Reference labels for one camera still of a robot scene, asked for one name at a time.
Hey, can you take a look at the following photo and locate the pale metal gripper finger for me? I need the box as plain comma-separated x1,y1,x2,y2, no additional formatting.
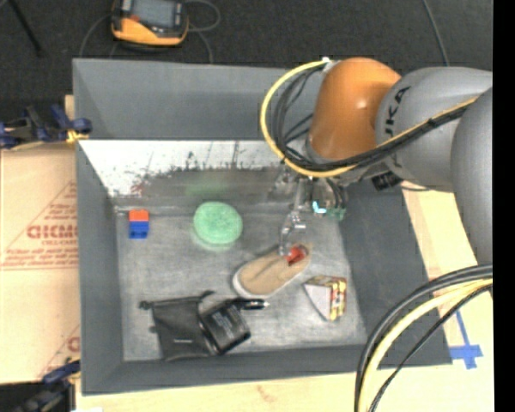
288,212,307,248
277,221,294,258

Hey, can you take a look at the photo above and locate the tan slip-on shoe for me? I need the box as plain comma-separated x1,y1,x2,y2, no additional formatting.
232,241,314,300

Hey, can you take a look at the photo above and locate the green round sponge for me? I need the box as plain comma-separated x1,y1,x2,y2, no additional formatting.
191,200,245,249

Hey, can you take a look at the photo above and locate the white yellow red box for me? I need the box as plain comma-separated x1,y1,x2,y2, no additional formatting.
302,274,349,323

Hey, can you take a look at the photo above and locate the black power adapter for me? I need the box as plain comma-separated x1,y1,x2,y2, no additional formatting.
196,297,271,356

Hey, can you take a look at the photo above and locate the grey metal bin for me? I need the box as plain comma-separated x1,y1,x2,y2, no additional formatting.
71,58,454,393

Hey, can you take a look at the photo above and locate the black fabric pouch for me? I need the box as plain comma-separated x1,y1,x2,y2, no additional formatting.
138,290,216,361

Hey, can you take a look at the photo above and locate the orange and blue toy block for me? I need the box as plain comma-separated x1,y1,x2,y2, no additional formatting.
128,209,151,240

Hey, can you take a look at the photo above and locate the brown cardboard board red print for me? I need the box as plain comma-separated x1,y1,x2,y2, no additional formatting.
0,94,82,385

